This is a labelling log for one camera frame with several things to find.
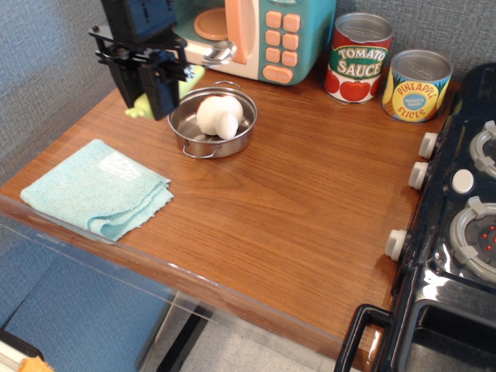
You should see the light blue folded cloth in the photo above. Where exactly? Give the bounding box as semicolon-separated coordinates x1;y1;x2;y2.
20;139;174;241

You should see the small steel pot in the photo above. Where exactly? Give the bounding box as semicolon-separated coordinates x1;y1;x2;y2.
167;82;258;159

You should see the black toy stove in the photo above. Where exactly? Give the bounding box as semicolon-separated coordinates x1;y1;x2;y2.
335;63;495;371

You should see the orange microwave turntable plate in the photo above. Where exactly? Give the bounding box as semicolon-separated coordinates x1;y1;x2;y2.
194;7;228;41

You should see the spoon with yellow-green handle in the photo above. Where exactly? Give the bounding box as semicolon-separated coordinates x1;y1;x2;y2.
124;40;238;119

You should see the teal toy microwave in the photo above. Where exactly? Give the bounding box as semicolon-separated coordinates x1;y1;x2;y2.
174;1;336;86

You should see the white toy mushroom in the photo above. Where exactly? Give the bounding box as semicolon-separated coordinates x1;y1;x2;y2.
196;95;244;140

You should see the tomato sauce can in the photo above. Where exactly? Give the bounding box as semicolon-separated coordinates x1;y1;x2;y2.
325;12;394;103

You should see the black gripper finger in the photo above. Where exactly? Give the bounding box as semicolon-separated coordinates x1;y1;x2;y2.
139;62;181;120
111;64;144;109

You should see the orange fuzzy object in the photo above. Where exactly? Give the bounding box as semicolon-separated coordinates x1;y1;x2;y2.
18;356;54;372

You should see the pineapple slices can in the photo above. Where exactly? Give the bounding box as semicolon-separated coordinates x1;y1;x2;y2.
382;50;453;123

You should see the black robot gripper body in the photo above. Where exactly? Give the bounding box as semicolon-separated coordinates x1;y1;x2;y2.
88;1;195;81

